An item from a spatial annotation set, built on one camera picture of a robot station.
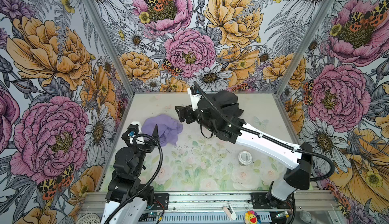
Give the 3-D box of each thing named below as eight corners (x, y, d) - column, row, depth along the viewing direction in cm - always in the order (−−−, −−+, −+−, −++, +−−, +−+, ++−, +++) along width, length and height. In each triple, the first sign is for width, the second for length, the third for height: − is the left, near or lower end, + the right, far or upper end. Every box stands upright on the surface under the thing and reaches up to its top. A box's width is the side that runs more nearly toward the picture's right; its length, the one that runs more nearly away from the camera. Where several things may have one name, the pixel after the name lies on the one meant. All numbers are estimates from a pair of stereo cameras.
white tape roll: (237, 167, 87) (240, 162, 81) (235, 156, 91) (238, 151, 85) (249, 167, 87) (253, 162, 81) (247, 156, 91) (250, 151, 85)
